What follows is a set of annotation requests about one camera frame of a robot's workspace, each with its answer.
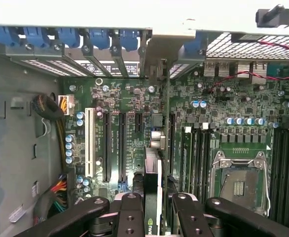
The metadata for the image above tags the open black PC case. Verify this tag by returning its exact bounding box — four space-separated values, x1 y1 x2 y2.
0 23 289 237

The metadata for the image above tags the long expansion slot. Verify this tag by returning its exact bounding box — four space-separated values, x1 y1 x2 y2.
118 112 128 192
102 112 112 184

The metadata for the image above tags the yellow black power cable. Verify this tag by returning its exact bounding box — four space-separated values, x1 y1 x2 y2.
32 93 74 175

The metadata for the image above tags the metal rear port block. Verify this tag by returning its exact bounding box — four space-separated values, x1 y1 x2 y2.
203 61 267 78

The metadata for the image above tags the CPU socket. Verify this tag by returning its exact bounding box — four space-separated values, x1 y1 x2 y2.
210 150 272 219

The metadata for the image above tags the red black twisted wire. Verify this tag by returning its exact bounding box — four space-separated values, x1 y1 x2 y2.
207 40 289 87

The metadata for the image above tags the blue slot clip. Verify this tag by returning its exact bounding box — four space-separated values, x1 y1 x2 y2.
89 28 110 51
23 26 50 49
0 24 21 47
183 39 207 56
57 27 81 49
118 29 141 52

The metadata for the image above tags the coloured wire bundle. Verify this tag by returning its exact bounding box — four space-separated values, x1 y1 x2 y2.
35 172 70 223

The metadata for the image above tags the green motherboard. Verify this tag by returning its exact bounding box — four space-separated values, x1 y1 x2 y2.
60 61 289 237

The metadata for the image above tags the white expansion slot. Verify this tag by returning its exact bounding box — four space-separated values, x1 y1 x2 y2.
84 107 96 178

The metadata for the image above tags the short black expansion slot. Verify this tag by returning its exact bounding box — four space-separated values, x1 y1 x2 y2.
134 114 145 134

